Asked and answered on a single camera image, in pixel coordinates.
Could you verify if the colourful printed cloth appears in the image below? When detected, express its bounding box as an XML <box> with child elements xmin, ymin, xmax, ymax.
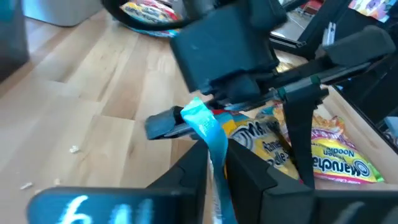
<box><xmin>348</xmin><ymin>0</ymin><xmax>398</xmax><ymax>23</ymax></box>

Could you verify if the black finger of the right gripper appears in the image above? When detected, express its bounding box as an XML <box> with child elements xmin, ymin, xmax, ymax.
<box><xmin>144</xmin><ymin>88</ymin><xmax>284</xmax><ymax>141</ymax></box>
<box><xmin>279</xmin><ymin>25</ymin><xmax>396</xmax><ymax>190</ymax></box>

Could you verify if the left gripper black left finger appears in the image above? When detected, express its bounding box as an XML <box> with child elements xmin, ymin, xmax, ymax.
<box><xmin>26</xmin><ymin>139</ymin><xmax>209</xmax><ymax>224</ymax></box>

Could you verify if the smoky grey plastic bin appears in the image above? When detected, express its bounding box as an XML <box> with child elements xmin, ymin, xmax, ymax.
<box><xmin>0</xmin><ymin>0</ymin><xmax>31</xmax><ymax>83</ymax></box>

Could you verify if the blue Maruchan noodle pack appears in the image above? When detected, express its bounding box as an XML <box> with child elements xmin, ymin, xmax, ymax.
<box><xmin>180</xmin><ymin>96</ymin><xmax>301</xmax><ymax>224</ymax></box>
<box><xmin>119</xmin><ymin>0</ymin><xmax>184</xmax><ymax>39</ymax></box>

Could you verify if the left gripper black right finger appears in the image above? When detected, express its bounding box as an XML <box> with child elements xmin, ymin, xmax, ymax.
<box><xmin>225</xmin><ymin>138</ymin><xmax>398</xmax><ymax>224</ymax></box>

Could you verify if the green Maruchan noodle pack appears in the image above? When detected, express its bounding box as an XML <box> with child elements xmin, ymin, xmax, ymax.
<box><xmin>306</xmin><ymin>114</ymin><xmax>386</xmax><ymax>185</ymax></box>

